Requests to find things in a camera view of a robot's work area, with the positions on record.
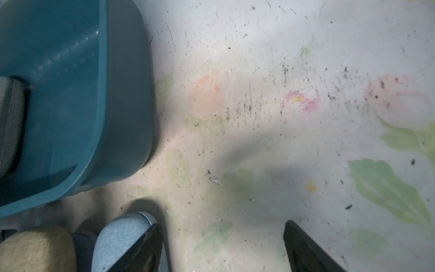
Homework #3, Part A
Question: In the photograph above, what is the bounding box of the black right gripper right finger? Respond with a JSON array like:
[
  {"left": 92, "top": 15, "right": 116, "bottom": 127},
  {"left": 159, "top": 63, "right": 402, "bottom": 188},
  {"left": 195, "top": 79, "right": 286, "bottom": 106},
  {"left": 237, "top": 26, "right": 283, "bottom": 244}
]
[{"left": 283, "top": 221, "right": 345, "bottom": 272}]

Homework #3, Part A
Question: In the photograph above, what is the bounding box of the teal plastic storage bin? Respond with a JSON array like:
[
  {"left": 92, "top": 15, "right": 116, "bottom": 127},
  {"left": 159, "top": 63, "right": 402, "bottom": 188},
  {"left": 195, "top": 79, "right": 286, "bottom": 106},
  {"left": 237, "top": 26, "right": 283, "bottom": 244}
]
[{"left": 1, "top": 1, "right": 153, "bottom": 217}]

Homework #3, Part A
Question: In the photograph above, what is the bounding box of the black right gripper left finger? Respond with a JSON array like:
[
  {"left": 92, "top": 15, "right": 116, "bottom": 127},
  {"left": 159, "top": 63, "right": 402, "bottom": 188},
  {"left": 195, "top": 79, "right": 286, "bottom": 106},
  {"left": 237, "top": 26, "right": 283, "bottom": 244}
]
[{"left": 108, "top": 223, "right": 164, "bottom": 272}]

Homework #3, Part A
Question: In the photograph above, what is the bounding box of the tan fabric glasses case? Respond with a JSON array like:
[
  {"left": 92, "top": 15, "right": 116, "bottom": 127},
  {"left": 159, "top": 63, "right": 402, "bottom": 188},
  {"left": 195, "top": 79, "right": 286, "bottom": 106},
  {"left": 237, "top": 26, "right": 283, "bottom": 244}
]
[{"left": 1, "top": 226, "right": 77, "bottom": 272}]

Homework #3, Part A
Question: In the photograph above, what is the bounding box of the light blue glasses case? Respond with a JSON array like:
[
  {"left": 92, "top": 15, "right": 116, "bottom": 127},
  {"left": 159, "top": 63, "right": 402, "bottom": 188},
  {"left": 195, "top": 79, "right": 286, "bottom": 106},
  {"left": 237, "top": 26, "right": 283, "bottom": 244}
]
[{"left": 91, "top": 212, "right": 170, "bottom": 272}]

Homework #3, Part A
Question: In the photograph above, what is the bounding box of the lavender lower glasses case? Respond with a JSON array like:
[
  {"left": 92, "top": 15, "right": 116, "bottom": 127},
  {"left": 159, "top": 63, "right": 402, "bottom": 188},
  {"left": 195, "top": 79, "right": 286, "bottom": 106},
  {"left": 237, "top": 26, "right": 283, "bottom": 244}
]
[{"left": 71, "top": 231, "right": 97, "bottom": 272}]

